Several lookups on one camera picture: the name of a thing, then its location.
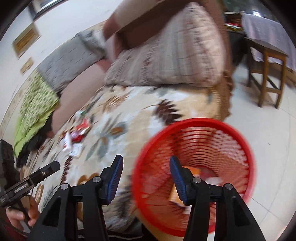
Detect pink bolster cushion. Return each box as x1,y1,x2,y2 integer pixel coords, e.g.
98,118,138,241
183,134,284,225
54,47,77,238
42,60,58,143
51,59,111,133

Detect green checkered quilt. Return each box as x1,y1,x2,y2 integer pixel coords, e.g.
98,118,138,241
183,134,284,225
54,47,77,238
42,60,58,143
13,70,59,157

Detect grey quilted pillow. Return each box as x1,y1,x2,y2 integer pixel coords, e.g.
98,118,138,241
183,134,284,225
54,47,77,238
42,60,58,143
37,30,106,92

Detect red plastic mesh basket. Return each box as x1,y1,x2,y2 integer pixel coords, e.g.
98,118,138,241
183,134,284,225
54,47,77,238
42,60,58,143
132,118,255,237

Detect gold wall switch plates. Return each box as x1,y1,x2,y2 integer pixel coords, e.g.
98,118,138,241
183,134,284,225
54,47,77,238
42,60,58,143
20,57,34,75

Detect person's left hand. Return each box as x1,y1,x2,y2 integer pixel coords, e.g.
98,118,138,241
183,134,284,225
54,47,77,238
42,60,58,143
6,196,40,231

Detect white sachet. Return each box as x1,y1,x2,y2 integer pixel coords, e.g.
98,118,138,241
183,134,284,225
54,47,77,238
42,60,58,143
63,132,73,154

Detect framed wall picture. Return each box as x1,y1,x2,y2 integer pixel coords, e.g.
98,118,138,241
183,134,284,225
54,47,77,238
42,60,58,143
28,0,65,20

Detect table with lilac cloth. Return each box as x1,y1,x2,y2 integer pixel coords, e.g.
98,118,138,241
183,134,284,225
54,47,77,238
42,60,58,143
241,14,295,71

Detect gold wall panel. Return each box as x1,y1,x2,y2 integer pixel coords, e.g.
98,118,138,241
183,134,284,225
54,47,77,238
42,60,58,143
12,23,40,59

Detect orange cardboard box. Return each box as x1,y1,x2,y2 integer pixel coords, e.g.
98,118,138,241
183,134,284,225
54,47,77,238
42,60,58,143
169,165,201,207

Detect striped beige pillow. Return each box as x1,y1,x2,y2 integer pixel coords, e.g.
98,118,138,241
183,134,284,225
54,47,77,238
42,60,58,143
105,3,226,87

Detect white knitted glove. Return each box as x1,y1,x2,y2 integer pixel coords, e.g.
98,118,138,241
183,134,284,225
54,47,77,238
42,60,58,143
74,110,87,118

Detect brown padded headboard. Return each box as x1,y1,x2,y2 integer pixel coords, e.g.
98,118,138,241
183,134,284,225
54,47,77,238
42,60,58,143
102,0,232,63

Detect small white card box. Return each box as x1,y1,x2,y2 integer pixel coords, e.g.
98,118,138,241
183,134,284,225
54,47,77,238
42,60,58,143
69,143,83,158

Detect leaf pattern fleece blanket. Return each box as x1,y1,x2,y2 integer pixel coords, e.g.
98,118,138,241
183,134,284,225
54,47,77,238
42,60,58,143
23,71,233,232

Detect wooden stool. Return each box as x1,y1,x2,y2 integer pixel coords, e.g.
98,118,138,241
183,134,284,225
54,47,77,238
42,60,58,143
244,37,288,109

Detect red snack wrapper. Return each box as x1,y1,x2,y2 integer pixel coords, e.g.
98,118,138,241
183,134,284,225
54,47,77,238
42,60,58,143
70,118,92,143

